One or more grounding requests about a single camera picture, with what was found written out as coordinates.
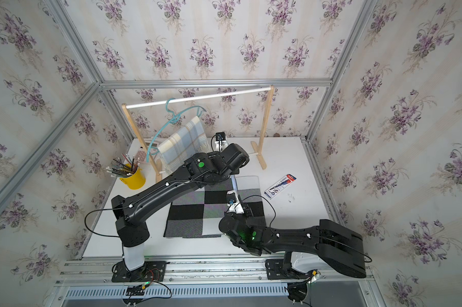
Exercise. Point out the teal plastic hanger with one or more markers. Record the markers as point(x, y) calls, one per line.
point(174, 119)

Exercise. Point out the wooden clothes rack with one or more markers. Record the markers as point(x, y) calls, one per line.
point(157, 165)

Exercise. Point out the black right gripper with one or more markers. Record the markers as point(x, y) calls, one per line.
point(247, 213)

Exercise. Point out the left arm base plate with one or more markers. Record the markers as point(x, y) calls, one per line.
point(150, 271)

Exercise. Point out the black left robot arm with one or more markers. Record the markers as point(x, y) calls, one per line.
point(196, 172)

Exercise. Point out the yellow pen cup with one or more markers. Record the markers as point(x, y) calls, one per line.
point(127, 170)

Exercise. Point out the red white blister package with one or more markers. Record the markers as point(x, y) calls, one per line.
point(279, 186)

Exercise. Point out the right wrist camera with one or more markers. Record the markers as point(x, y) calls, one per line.
point(235, 208)

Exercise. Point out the blue cream plaid scarf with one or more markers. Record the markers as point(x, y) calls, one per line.
point(183, 144)

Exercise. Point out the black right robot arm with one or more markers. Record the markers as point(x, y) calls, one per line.
point(338, 246)

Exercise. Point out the aluminium mounting rail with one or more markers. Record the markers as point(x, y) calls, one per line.
point(179, 269)

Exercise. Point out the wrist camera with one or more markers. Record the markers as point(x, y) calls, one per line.
point(220, 141)
point(235, 208)

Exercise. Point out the light blue plastic hanger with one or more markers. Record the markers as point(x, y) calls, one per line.
point(235, 190)

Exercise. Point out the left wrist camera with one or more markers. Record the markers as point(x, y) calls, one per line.
point(220, 141)

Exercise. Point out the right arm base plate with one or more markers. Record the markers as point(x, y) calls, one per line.
point(277, 269)

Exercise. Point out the grey black checkered scarf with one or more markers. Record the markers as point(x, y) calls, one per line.
point(197, 215)

